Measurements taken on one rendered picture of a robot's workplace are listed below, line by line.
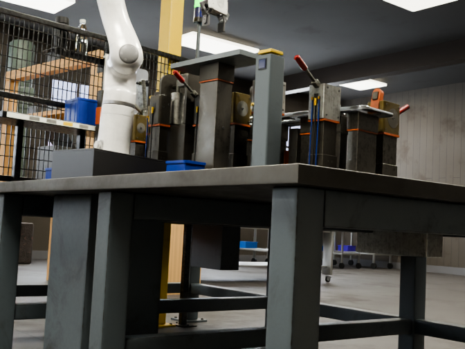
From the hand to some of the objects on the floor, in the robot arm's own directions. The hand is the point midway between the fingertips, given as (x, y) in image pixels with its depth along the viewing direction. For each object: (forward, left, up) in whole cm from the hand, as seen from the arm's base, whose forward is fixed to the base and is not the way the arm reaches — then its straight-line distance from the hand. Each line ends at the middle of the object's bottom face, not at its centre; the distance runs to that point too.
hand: (213, 26), depth 264 cm
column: (-24, +13, -136) cm, 139 cm away
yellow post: (+82, +109, -135) cm, 192 cm away
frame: (+27, +6, -134) cm, 136 cm away
